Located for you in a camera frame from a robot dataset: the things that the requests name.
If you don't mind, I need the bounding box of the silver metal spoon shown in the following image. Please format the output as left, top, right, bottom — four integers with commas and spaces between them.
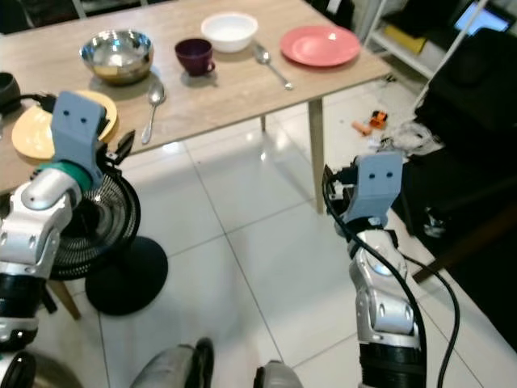
141, 81, 167, 146
252, 43, 294, 91

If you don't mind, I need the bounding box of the yellow plate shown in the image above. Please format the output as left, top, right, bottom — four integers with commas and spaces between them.
11, 90, 119, 160

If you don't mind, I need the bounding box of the stainless steel bowl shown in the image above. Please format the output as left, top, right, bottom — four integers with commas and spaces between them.
79, 30, 154, 86

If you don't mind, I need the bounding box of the light wooden table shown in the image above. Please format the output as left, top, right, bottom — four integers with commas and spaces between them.
0, 0, 393, 215

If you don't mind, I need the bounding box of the dark purple cup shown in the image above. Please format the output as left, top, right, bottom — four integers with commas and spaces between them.
174, 37, 216, 78

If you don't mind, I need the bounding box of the black cup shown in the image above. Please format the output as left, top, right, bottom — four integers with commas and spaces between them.
0, 72, 21, 111

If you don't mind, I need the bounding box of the black floor fan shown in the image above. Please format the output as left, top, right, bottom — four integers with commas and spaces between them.
47, 168, 170, 317

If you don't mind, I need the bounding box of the white bowl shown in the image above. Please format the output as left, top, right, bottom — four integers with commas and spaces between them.
200, 12, 259, 54

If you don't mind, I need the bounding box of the grey left robot leg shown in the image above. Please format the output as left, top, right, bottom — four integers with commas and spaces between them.
129, 337, 215, 388

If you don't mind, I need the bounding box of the grey robot leg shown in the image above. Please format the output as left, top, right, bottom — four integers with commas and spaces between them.
129, 337, 215, 388
253, 360, 308, 388

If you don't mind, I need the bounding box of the pink plate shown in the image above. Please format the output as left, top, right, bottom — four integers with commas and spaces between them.
280, 25, 362, 69

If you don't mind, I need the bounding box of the orange and black tool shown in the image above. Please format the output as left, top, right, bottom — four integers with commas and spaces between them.
352, 110, 389, 137

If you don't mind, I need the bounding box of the grey right robot leg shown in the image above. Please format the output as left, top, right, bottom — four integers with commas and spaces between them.
253, 360, 308, 388

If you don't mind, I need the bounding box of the crumpled grey plastic wrap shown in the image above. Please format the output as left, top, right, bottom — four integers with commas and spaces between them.
384, 121, 441, 154

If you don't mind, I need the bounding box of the white shelf rack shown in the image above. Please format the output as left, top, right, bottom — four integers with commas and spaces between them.
364, 0, 517, 82

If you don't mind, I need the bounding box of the yellow box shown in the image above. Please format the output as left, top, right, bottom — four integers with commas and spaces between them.
382, 24, 427, 56

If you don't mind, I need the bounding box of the brown wooden bar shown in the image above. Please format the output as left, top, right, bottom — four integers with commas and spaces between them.
412, 217, 517, 284

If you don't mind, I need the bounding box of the blue lit screen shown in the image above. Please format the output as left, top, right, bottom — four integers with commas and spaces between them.
455, 2, 510, 36

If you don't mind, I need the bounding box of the grey-blue left wrist camera mount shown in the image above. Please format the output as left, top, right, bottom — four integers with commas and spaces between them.
50, 91, 111, 192

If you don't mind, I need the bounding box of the grey-blue wrist camera mount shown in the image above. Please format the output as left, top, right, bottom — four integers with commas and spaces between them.
50, 91, 111, 192
341, 150, 406, 225

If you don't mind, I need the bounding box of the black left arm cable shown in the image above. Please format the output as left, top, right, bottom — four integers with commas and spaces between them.
16, 93, 59, 110

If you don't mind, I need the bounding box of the grey-blue right wrist camera mount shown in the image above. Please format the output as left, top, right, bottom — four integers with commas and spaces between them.
341, 150, 406, 225

